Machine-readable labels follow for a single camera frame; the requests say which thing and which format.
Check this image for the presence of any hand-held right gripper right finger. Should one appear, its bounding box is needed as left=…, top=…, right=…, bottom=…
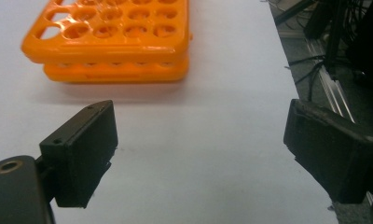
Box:
left=283, top=98, right=373, bottom=204

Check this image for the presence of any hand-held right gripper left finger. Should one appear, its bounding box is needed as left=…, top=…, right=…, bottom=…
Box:
left=38, top=99, right=119, bottom=209

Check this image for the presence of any orange test tube rack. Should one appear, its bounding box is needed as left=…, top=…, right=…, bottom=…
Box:
left=20, top=0, right=193, bottom=84

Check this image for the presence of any black metal stand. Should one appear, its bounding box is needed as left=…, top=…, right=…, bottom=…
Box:
left=325, top=0, right=349, bottom=80

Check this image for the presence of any aluminium floor rail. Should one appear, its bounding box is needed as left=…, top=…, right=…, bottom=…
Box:
left=304, top=38, right=356, bottom=124

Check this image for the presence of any black floor cable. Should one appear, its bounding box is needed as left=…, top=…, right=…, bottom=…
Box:
left=283, top=54, right=327, bottom=102

